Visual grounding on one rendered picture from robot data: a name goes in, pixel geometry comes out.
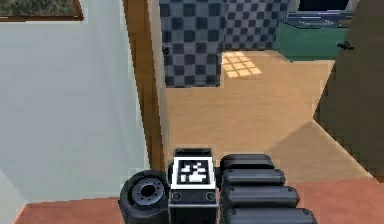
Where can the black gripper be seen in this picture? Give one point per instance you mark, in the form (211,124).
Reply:
(143,196)

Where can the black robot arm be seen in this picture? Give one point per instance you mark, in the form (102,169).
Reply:
(246,190)

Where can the green cabinet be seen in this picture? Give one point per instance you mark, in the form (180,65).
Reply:
(308,41)

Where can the dark window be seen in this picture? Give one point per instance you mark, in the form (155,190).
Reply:
(321,10)

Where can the brown framed wall picture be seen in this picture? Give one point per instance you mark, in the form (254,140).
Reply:
(40,9)

